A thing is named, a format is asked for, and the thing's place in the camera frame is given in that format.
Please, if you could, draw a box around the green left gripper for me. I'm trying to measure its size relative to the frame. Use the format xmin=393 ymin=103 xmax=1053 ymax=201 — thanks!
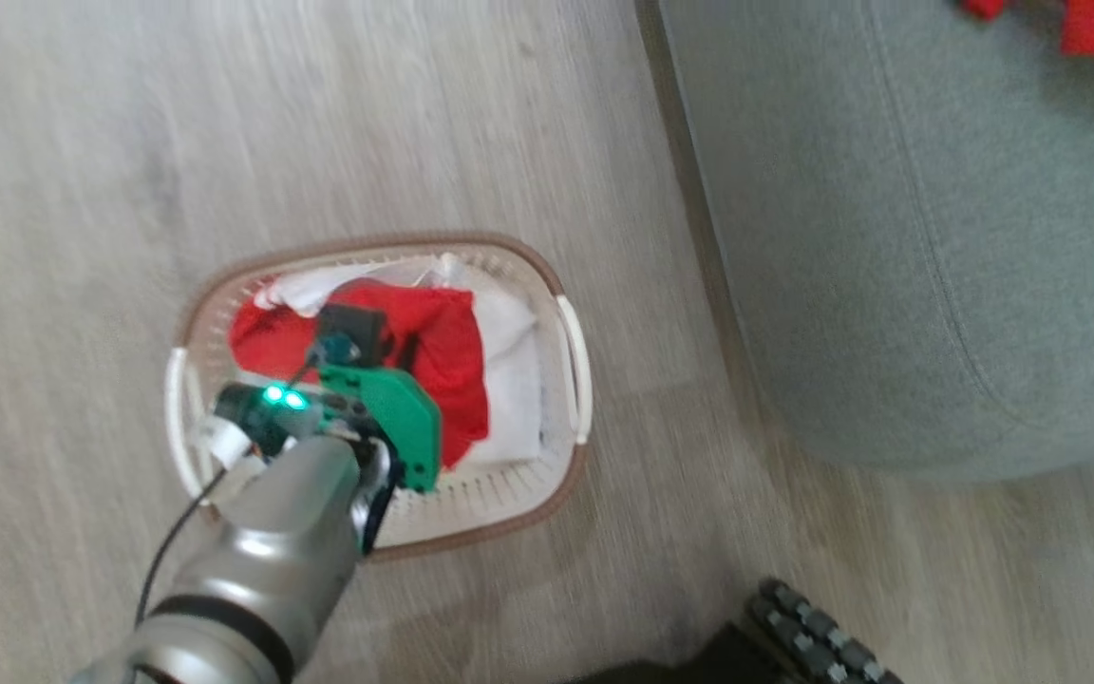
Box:
xmin=215 ymin=366 xmax=442 ymax=493

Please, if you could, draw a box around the white cloth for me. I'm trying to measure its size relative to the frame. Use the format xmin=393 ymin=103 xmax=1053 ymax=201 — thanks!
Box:
xmin=253 ymin=252 xmax=543 ymax=466

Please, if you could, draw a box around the grey fabric sofa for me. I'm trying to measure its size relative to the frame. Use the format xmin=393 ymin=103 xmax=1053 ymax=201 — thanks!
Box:
xmin=656 ymin=0 xmax=1094 ymax=481

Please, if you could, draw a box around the white plastic laundry basket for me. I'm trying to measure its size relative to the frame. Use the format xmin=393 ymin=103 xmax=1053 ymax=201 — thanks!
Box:
xmin=164 ymin=233 xmax=595 ymax=561

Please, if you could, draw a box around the black grey omni wheel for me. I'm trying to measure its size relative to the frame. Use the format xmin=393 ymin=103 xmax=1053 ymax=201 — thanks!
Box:
xmin=746 ymin=578 xmax=904 ymax=684

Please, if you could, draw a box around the dark blue cable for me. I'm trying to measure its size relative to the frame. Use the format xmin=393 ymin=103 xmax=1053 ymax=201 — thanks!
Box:
xmin=357 ymin=442 xmax=407 ymax=557

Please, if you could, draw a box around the thin black cable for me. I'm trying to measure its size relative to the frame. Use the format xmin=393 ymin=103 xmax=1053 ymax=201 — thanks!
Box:
xmin=134 ymin=465 xmax=230 ymax=628

